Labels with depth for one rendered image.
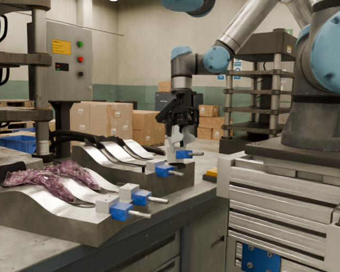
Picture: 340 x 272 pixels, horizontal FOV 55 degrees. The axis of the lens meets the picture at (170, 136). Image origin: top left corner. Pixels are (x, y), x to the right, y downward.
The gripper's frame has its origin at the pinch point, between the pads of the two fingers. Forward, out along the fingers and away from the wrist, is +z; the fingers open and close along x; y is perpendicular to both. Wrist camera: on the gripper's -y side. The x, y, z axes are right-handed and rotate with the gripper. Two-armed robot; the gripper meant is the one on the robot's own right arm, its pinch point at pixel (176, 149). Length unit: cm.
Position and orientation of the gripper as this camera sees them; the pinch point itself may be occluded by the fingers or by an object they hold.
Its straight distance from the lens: 112.8
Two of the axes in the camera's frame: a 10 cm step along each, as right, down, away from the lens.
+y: 7.9, -0.4, -6.1
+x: 6.2, 0.5, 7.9
